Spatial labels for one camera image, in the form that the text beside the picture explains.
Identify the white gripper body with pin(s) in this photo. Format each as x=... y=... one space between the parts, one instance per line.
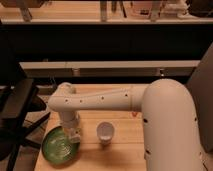
x=72 y=130

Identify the grey panel at right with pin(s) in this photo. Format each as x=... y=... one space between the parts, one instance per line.
x=200 y=85

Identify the grey horizontal rail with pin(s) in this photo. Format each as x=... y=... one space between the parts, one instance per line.
x=109 y=68

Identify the black office chair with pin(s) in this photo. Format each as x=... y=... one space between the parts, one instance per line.
x=15 y=103

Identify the green ceramic bowl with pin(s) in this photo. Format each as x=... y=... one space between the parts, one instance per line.
x=56 y=147

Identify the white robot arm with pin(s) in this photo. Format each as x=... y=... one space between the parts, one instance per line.
x=169 y=119

